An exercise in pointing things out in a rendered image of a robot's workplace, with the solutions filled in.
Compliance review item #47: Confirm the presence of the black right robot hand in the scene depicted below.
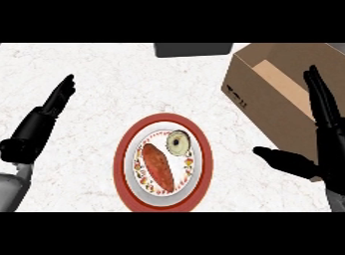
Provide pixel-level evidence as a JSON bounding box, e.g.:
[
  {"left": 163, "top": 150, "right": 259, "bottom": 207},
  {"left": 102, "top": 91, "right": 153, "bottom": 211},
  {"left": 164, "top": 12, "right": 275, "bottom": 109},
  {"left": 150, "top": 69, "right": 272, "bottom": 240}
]
[{"left": 252, "top": 65, "right": 345, "bottom": 199}]

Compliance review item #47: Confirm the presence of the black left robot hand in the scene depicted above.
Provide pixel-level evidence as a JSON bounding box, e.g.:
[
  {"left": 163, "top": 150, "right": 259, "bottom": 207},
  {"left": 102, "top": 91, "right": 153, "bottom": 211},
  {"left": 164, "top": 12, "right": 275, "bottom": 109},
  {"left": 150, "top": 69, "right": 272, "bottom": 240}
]
[{"left": 0, "top": 74, "right": 77, "bottom": 165}]

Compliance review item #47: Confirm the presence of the brown cardboard box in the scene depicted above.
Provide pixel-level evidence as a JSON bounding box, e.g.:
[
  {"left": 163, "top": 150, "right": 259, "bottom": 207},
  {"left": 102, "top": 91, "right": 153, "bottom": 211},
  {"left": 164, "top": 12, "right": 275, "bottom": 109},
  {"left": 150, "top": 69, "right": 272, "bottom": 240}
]
[{"left": 219, "top": 43, "right": 345, "bottom": 183}]

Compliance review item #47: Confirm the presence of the red-rimmed white patterned plate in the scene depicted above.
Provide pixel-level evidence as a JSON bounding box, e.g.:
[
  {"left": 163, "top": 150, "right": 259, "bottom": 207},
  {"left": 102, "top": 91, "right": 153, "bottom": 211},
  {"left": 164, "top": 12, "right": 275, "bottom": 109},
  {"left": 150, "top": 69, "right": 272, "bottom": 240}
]
[{"left": 113, "top": 113, "right": 215, "bottom": 213}]

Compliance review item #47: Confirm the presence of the reddish-brown sweet potato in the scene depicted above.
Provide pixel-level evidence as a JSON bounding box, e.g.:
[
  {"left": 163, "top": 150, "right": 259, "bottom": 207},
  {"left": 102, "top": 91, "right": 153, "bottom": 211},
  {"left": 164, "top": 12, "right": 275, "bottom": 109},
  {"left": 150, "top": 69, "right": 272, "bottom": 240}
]
[{"left": 141, "top": 142, "right": 175, "bottom": 193}]

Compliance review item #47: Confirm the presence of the dark grey appliance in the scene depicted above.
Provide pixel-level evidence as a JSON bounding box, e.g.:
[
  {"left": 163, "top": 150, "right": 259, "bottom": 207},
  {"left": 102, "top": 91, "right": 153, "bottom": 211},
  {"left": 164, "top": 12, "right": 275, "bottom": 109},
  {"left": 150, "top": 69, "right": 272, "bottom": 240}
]
[{"left": 154, "top": 43, "right": 235, "bottom": 59}]

